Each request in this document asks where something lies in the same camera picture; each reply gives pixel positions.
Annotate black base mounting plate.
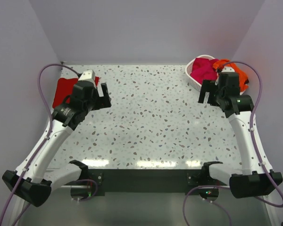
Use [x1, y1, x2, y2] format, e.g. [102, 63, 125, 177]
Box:
[69, 168, 229, 201]

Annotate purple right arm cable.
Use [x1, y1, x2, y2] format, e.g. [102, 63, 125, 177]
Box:
[220, 61, 283, 208]

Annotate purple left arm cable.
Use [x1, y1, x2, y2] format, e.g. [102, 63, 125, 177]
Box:
[0, 63, 82, 226]

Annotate orange t shirt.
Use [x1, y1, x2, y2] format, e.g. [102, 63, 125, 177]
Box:
[212, 59, 249, 92]

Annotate magenta t shirt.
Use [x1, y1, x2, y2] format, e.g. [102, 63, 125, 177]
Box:
[190, 57, 218, 84]

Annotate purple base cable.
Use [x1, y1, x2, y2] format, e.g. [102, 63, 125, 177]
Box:
[183, 185, 233, 226]
[70, 179, 99, 202]

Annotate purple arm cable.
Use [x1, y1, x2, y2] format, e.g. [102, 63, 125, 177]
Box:
[220, 61, 283, 208]
[0, 63, 82, 226]

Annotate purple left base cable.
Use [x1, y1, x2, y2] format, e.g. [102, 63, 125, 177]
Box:
[70, 179, 99, 202]

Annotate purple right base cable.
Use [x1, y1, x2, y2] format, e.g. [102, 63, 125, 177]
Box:
[183, 185, 233, 226]

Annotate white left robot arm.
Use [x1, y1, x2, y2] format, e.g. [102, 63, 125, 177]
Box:
[2, 81, 111, 207]

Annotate white plastic laundry basket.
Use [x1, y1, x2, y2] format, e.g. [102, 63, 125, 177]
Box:
[185, 54, 247, 96]

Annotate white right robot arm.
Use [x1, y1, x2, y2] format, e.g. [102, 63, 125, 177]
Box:
[199, 72, 283, 198]

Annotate folded red t shirt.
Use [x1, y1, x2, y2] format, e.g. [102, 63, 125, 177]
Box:
[52, 76, 100, 109]

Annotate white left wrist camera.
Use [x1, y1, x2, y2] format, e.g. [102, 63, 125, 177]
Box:
[78, 70, 95, 85]

